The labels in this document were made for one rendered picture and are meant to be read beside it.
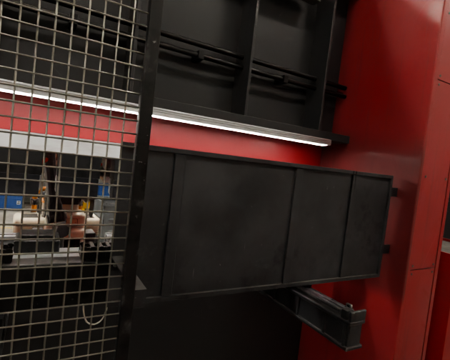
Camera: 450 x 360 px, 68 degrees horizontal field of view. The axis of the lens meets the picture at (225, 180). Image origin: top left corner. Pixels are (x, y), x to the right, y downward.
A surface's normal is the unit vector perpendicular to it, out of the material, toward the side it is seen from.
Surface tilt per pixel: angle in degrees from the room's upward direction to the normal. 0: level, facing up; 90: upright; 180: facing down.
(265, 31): 90
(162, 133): 90
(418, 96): 90
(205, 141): 90
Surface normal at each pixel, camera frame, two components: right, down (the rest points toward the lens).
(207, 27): 0.48, 0.10
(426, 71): -0.87, -0.07
